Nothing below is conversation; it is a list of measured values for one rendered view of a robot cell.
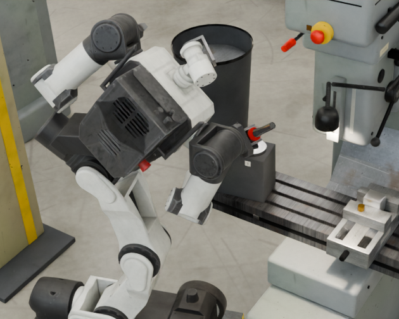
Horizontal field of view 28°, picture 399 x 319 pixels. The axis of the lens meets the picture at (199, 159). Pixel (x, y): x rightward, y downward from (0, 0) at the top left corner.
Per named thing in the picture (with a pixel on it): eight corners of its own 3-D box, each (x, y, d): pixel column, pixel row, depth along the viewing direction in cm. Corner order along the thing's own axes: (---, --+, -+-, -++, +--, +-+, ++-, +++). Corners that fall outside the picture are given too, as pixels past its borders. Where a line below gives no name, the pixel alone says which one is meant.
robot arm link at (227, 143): (209, 193, 221) (228, 160, 212) (183, 175, 223) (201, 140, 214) (228, 174, 230) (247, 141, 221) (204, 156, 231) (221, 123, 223)
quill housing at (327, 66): (367, 152, 247) (375, 61, 228) (308, 133, 257) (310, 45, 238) (392, 122, 259) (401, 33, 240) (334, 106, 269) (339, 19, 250)
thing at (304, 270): (355, 320, 267) (357, 295, 260) (265, 282, 283) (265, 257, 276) (411, 235, 299) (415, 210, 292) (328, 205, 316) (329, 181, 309)
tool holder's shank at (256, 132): (258, 138, 272) (276, 131, 263) (251, 137, 271) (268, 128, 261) (259, 130, 273) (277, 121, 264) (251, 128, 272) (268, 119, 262)
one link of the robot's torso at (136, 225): (126, 285, 262) (61, 174, 240) (144, 250, 275) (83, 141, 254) (166, 281, 255) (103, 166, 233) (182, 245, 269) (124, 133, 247)
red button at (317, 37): (322, 47, 214) (322, 33, 211) (308, 43, 216) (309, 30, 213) (327, 42, 216) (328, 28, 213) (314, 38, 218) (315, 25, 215)
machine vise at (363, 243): (367, 270, 257) (369, 245, 251) (325, 254, 265) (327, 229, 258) (408, 210, 280) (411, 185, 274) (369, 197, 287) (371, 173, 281)
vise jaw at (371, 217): (384, 233, 261) (384, 223, 259) (342, 218, 268) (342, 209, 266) (391, 222, 265) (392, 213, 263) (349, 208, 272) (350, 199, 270)
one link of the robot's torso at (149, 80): (121, 214, 223) (195, 145, 202) (42, 124, 224) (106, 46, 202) (173, 171, 247) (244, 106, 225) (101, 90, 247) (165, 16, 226)
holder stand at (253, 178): (263, 203, 288) (263, 159, 276) (208, 190, 296) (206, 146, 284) (275, 184, 296) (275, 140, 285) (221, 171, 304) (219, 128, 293)
